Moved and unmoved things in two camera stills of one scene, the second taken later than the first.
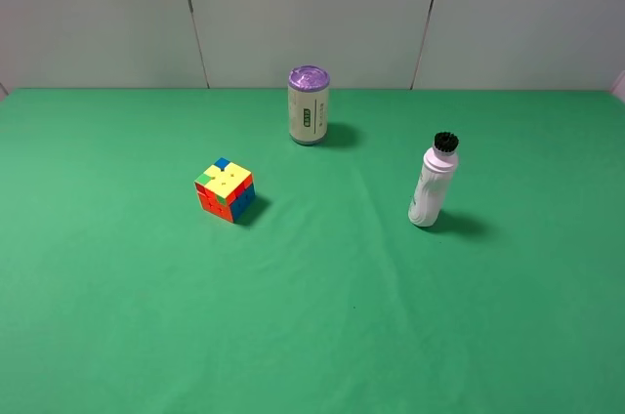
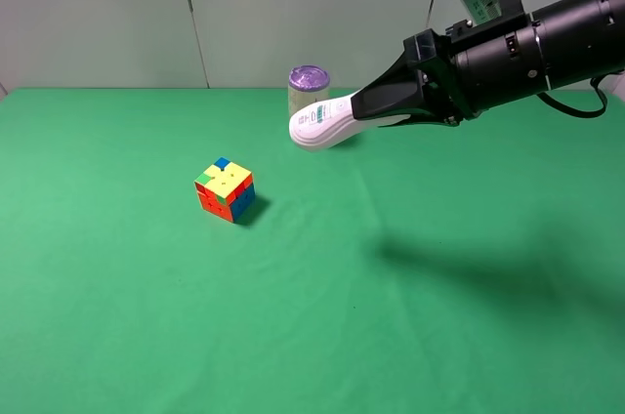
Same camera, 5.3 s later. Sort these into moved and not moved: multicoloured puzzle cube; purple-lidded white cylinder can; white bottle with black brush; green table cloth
Moved: white bottle with black brush
Not moved: green table cloth; multicoloured puzzle cube; purple-lidded white cylinder can
